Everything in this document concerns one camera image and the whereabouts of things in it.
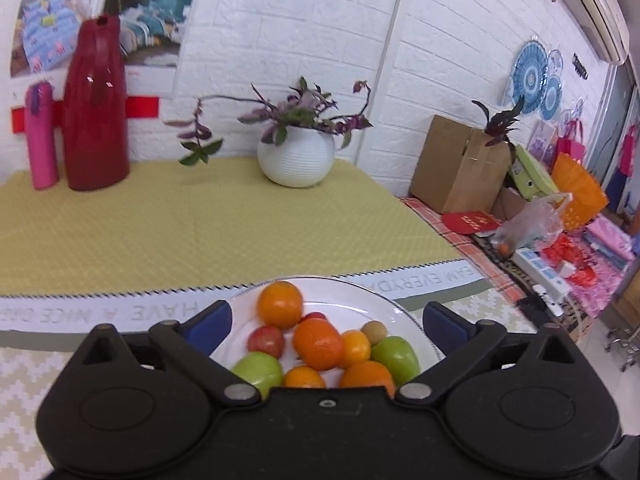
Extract white air conditioner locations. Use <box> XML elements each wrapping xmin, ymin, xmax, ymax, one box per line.
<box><xmin>555</xmin><ymin>0</ymin><xmax>631</xmax><ymax>65</ymax></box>

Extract orange bag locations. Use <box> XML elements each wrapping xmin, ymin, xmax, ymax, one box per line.
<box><xmin>550</xmin><ymin>152</ymin><xmax>610</xmax><ymax>231</ymax></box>

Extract white plate with thin rim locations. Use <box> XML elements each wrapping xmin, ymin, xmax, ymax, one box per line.
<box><xmin>209</xmin><ymin>275</ymin><xmax>447</xmax><ymax>391</ymax></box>

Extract red paper strip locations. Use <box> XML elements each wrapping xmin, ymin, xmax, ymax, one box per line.
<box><xmin>11</xmin><ymin>95</ymin><xmax>161</xmax><ymax>136</ymax></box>

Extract clear plastic bag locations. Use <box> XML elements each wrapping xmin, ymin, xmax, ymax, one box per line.
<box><xmin>492</xmin><ymin>192</ymin><xmax>573</xmax><ymax>256</ymax></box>

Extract yellow-green tablecloth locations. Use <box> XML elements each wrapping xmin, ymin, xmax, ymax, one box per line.
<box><xmin>0</xmin><ymin>156</ymin><xmax>466</xmax><ymax>297</ymax></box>

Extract dark purple leafy plant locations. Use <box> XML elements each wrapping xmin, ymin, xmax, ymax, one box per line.
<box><xmin>471</xmin><ymin>95</ymin><xmax>526</xmax><ymax>161</ymax></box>

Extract pink thermos bottle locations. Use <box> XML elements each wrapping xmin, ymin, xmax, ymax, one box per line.
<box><xmin>26</xmin><ymin>81</ymin><xmax>60</xmax><ymax>190</ymax></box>

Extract stack of pink cloths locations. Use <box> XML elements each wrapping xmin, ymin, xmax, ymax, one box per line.
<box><xmin>582</xmin><ymin>215</ymin><xmax>638</xmax><ymax>271</ymax></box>

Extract medium blue wall fan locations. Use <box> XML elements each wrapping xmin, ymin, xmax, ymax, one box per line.
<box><xmin>540</xmin><ymin>76</ymin><xmax>565</xmax><ymax>122</ymax></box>

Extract black flat device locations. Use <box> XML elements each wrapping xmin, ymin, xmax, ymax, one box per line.
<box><xmin>515</xmin><ymin>295</ymin><xmax>566</xmax><ymax>331</ymax></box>

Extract wall poster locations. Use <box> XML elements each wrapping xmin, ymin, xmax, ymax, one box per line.
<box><xmin>10</xmin><ymin>0</ymin><xmax>206</xmax><ymax>96</ymax></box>

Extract red thermos jug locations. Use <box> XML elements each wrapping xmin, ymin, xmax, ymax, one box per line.
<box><xmin>62</xmin><ymin>15</ymin><xmax>131</xmax><ymax>192</ymax></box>

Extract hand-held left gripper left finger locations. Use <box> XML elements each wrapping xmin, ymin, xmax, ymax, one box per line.
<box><xmin>62</xmin><ymin>300</ymin><xmax>262</xmax><ymax>406</ymax></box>

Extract blue decorative plates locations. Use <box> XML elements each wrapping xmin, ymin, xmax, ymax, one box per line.
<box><xmin>511</xmin><ymin>40</ymin><xmax>551</xmax><ymax>106</ymax></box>

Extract cardboard box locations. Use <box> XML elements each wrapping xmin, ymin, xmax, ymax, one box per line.
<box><xmin>409</xmin><ymin>114</ymin><xmax>516</xmax><ymax>215</ymax></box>

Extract brown longan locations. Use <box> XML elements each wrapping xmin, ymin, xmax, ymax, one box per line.
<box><xmin>361</xmin><ymin>321</ymin><xmax>389</xmax><ymax>343</ymax></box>

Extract red and yellow apple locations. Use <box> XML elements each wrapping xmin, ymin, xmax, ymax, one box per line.
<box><xmin>247</xmin><ymin>325</ymin><xmax>286</xmax><ymax>359</ymax></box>

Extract white power strip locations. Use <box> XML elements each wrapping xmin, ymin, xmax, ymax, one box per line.
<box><xmin>510</xmin><ymin>246</ymin><xmax>571</xmax><ymax>317</ymax></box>

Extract beige chevron tablecloth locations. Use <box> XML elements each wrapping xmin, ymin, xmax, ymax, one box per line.
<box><xmin>0</xmin><ymin>259</ymin><xmax>583</xmax><ymax>466</ymax></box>

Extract red envelope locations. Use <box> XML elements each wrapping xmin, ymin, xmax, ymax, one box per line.
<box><xmin>441</xmin><ymin>209</ymin><xmax>503</xmax><ymax>235</ymax></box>

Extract round green apple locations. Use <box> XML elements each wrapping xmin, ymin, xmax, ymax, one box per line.
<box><xmin>231</xmin><ymin>351</ymin><xmax>284</xmax><ymax>401</ymax></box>

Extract red packets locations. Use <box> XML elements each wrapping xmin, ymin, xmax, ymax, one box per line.
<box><xmin>542</xmin><ymin>232</ymin><xmax>598</xmax><ymax>288</ymax></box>

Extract green box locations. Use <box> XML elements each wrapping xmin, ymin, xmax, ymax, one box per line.
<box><xmin>507</xmin><ymin>144</ymin><xmax>560</xmax><ymax>200</ymax></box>

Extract orange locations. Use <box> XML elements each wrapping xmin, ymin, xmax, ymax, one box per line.
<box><xmin>339</xmin><ymin>360</ymin><xmax>396</xmax><ymax>396</ymax></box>
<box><xmin>283</xmin><ymin>365</ymin><xmax>327</xmax><ymax>389</ymax></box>
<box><xmin>257</xmin><ymin>281</ymin><xmax>305</xmax><ymax>330</ymax></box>
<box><xmin>293</xmin><ymin>318</ymin><xmax>345</xmax><ymax>372</ymax></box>
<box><xmin>341</xmin><ymin>329</ymin><xmax>372</xmax><ymax>367</ymax></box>

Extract purple plant in white pot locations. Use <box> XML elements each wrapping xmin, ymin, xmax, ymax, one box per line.
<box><xmin>164</xmin><ymin>76</ymin><xmax>373</xmax><ymax>189</ymax></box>

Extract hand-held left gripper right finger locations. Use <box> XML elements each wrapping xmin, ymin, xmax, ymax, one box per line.
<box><xmin>395</xmin><ymin>302</ymin><xmax>593</xmax><ymax>404</ymax></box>

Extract pink gift bags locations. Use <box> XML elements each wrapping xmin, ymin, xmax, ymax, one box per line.
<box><xmin>555</xmin><ymin>117</ymin><xmax>586</xmax><ymax>161</ymax></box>

